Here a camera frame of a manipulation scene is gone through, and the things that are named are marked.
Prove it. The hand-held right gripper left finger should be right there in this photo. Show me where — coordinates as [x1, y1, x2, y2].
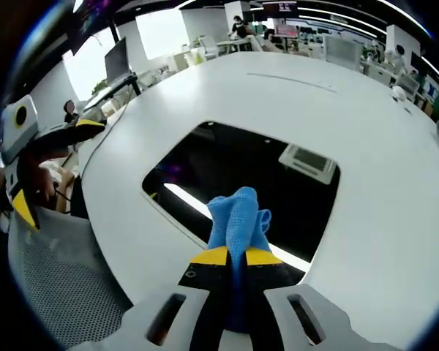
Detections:
[72, 245, 230, 351]

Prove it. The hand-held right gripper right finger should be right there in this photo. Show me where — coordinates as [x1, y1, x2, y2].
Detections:
[243, 246, 376, 351]

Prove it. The blue cleaning cloth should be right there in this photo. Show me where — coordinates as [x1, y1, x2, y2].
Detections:
[206, 186, 272, 332]

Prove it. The person's left hand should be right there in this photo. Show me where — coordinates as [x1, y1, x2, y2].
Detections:
[21, 148, 59, 211]

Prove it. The monitor on black stand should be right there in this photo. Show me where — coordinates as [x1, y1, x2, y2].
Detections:
[104, 36, 142, 97]

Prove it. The grey mesh office chair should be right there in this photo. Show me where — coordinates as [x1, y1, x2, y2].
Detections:
[7, 208, 136, 351]

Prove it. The dark hanging screen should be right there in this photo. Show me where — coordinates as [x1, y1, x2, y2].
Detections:
[66, 0, 114, 56]

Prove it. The white mesh office chair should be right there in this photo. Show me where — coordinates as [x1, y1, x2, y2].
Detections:
[323, 35, 363, 70]
[398, 72, 421, 98]

